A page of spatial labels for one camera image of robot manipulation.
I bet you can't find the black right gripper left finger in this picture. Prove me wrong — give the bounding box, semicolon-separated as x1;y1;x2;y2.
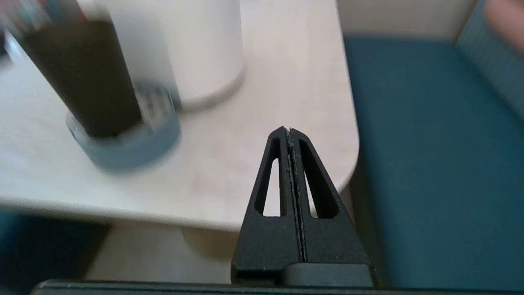
231;126;304;284

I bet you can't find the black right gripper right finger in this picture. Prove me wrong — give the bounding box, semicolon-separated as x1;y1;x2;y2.
290;129;370;263

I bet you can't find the black tapered cup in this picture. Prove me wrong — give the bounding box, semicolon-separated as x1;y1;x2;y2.
16;16;144;139

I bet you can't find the teal empty bench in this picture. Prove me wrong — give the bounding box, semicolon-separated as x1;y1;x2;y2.
343;0;524;292

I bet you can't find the large blue-grey perforated drip tray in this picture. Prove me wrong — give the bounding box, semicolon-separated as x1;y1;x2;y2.
65;82;182;173

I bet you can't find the large dispenser with dark tea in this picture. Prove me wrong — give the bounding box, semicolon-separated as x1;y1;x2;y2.
77;0;246;111

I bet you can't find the pink bolster on empty bench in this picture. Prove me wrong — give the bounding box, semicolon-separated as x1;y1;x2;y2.
485;0;524;54

